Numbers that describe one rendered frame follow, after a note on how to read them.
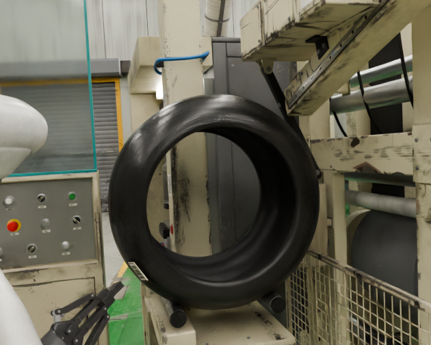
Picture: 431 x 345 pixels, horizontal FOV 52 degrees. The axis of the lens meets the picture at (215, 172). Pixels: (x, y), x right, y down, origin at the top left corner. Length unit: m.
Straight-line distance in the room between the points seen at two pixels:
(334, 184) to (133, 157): 0.80
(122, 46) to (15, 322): 10.11
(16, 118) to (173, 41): 0.68
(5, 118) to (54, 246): 0.98
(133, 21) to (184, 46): 9.32
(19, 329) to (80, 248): 1.16
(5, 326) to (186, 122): 0.62
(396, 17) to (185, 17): 0.73
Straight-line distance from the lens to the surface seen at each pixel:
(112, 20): 10.93
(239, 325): 1.40
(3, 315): 0.80
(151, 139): 1.12
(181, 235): 1.53
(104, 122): 10.55
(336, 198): 1.65
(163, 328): 1.26
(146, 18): 10.88
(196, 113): 1.14
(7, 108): 1.05
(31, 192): 1.92
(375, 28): 1.14
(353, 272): 1.25
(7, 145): 1.06
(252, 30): 1.47
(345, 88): 1.52
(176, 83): 1.52
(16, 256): 1.96
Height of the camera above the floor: 1.34
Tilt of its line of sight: 3 degrees down
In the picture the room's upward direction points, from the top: 3 degrees counter-clockwise
